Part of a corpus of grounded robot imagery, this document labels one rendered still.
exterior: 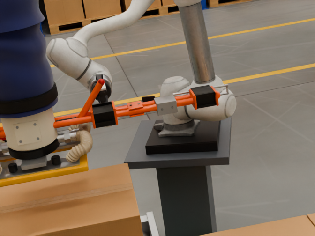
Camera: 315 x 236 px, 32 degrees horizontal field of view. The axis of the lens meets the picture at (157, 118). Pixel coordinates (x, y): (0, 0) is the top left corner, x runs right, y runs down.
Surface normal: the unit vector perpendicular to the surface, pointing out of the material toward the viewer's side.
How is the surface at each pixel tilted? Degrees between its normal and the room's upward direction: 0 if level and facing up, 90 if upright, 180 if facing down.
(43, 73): 75
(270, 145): 0
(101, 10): 90
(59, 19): 90
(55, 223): 0
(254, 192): 0
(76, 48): 59
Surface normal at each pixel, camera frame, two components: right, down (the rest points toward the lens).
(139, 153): -0.12, -0.92
